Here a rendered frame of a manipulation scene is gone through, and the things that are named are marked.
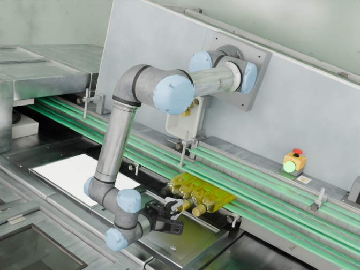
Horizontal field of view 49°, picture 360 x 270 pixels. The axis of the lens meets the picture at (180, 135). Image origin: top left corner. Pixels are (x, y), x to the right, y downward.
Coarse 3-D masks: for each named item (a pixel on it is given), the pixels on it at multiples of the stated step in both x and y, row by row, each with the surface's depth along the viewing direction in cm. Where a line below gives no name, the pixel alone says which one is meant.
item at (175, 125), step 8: (200, 104) 178; (192, 112) 190; (168, 120) 191; (176, 120) 196; (184, 120) 194; (192, 120) 191; (168, 128) 193; (176, 128) 196; (184, 128) 195; (192, 128) 192; (176, 136) 190; (184, 136) 188; (192, 136) 189
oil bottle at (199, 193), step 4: (204, 184) 167; (208, 184) 168; (212, 184) 168; (200, 188) 163; (204, 188) 164; (208, 188) 164; (212, 188) 165; (216, 188) 166; (192, 192) 160; (196, 192) 159; (200, 192) 160; (204, 192) 160; (208, 192) 162; (192, 196) 159; (196, 196) 158; (200, 196) 158; (204, 196) 159; (196, 200) 158; (200, 200) 158; (196, 204) 158
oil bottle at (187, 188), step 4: (192, 180) 169; (196, 180) 170; (200, 180) 170; (184, 184) 164; (188, 184) 165; (192, 184) 166; (196, 184) 166; (200, 184) 167; (180, 188) 162; (184, 188) 162; (188, 188) 162; (192, 188) 162; (196, 188) 164; (184, 192) 161; (188, 192) 161; (188, 196) 161
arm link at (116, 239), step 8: (112, 232) 124; (120, 232) 124; (128, 232) 125; (136, 232) 129; (112, 240) 125; (120, 240) 124; (128, 240) 126; (136, 240) 130; (112, 248) 125; (120, 248) 124
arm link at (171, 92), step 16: (224, 64) 142; (240, 64) 144; (144, 80) 115; (160, 80) 113; (176, 80) 112; (192, 80) 120; (208, 80) 129; (224, 80) 136; (240, 80) 141; (144, 96) 116; (160, 96) 112; (176, 96) 113; (192, 96) 118; (176, 112) 116
